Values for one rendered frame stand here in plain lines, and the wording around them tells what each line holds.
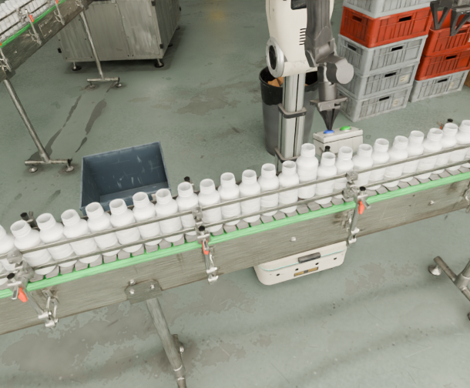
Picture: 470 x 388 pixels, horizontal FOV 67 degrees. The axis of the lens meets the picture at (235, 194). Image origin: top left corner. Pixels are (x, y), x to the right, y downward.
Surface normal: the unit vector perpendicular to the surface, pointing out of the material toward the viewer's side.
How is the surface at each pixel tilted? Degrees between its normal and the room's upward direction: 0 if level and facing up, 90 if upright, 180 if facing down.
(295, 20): 90
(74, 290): 90
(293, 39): 90
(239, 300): 0
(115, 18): 90
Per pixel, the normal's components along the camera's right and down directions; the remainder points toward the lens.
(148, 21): -0.04, 0.69
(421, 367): -0.05, -0.73
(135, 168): 0.28, 0.64
